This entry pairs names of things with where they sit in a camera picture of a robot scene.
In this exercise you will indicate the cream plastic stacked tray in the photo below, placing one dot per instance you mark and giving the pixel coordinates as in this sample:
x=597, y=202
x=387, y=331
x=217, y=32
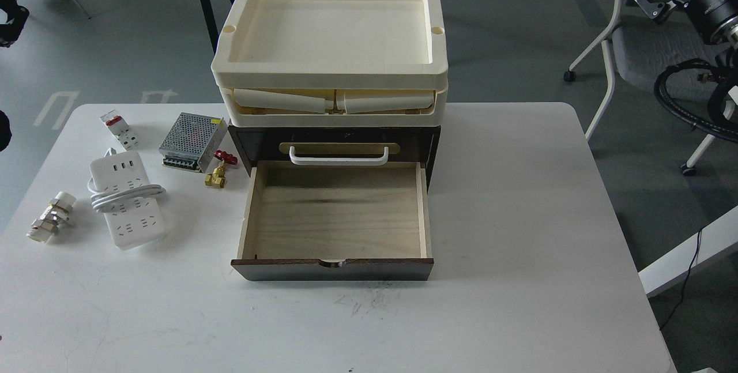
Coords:
x=333, y=63

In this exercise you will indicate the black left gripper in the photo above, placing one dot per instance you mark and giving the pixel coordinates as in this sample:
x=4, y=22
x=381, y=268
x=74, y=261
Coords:
x=17, y=16

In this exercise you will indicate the white metal pipe fitting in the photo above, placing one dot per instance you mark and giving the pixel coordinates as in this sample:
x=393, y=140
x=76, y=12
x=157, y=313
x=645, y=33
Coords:
x=56, y=213

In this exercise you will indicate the metal mesh power supply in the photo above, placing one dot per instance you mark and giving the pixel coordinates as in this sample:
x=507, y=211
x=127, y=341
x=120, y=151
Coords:
x=192, y=141

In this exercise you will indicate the white power strip with cable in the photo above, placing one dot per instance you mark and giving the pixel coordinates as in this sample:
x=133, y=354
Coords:
x=122, y=192

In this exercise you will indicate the white side table edge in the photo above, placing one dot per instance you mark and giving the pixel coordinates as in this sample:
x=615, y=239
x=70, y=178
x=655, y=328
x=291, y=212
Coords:
x=715, y=241

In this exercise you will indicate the brass valve red handle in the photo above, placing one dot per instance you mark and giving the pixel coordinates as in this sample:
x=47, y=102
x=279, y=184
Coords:
x=217, y=177

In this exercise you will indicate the white red circuit breaker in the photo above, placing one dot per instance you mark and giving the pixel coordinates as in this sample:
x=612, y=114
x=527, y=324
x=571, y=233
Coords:
x=120, y=129

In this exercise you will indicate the grey white office chair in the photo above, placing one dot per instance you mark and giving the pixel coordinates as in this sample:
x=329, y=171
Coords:
x=694, y=81

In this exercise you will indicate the white drawer handle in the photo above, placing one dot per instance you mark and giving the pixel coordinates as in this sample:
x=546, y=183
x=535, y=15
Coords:
x=331, y=161

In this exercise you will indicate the open wooden drawer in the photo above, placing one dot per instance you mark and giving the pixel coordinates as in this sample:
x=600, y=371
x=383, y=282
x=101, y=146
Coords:
x=336, y=224

